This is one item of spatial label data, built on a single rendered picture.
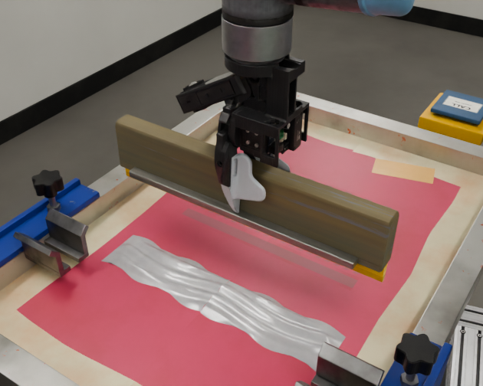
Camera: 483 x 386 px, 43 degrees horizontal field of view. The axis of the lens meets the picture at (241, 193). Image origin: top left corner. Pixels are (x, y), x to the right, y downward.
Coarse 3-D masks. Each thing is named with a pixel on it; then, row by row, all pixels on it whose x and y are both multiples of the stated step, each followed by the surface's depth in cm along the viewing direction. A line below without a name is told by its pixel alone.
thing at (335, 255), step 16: (144, 176) 85; (176, 192) 82; (192, 192) 82; (208, 208) 80; (224, 208) 79; (256, 224) 76; (272, 224) 76; (288, 240) 75; (304, 240) 74; (320, 256) 73; (336, 256) 71; (352, 256) 71
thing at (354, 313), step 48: (384, 192) 102; (432, 192) 102; (288, 288) 84; (336, 288) 84; (384, 288) 84; (192, 336) 78; (240, 336) 78; (144, 384) 72; (192, 384) 72; (240, 384) 72; (288, 384) 72
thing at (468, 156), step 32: (192, 128) 112; (352, 128) 116; (384, 128) 112; (416, 128) 112; (448, 160) 108; (480, 160) 105; (128, 192) 101; (480, 224) 90; (480, 256) 85; (0, 288) 84; (448, 288) 80; (448, 320) 75; (0, 352) 71; (0, 384) 71; (32, 384) 68; (64, 384) 68
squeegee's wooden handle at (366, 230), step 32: (128, 128) 83; (160, 128) 83; (128, 160) 87; (160, 160) 83; (192, 160) 79; (256, 160) 76; (288, 192) 72; (320, 192) 71; (288, 224) 75; (320, 224) 72; (352, 224) 69; (384, 224) 67; (384, 256) 69
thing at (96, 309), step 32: (288, 160) 110; (320, 160) 110; (160, 224) 95; (192, 224) 95; (96, 256) 90; (192, 256) 90; (224, 256) 90; (64, 288) 84; (96, 288) 84; (128, 288) 84; (32, 320) 80; (64, 320) 80; (96, 320) 80; (128, 320) 80; (160, 320) 80; (96, 352) 76; (128, 352) 76; (160, 352) 76
